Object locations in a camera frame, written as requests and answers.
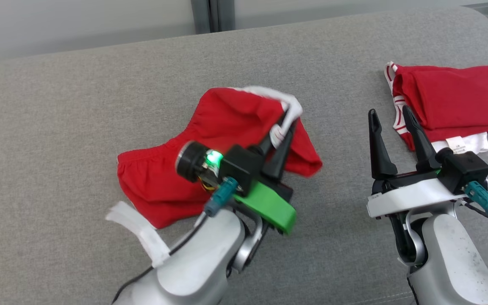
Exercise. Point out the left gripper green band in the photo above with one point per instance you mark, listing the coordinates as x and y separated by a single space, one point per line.
269 207

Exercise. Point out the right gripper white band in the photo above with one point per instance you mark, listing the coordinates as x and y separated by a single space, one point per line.
409 199

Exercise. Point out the red shorts white waistband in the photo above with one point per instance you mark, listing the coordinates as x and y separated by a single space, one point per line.
227 123

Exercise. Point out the red jersey with lettering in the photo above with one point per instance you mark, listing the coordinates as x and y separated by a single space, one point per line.
451 97

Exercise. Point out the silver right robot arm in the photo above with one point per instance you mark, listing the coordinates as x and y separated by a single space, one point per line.
451 258

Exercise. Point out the white tape strip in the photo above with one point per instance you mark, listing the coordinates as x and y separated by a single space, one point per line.
142 231

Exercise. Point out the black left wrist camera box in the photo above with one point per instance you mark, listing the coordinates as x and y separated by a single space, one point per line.
239 167

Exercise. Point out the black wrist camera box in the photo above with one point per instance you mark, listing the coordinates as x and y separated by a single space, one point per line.
239 167
466 169

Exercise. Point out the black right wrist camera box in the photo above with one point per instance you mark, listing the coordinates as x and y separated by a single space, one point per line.
466 169

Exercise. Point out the grey metal post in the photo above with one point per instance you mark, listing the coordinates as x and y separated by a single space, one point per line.
210 15

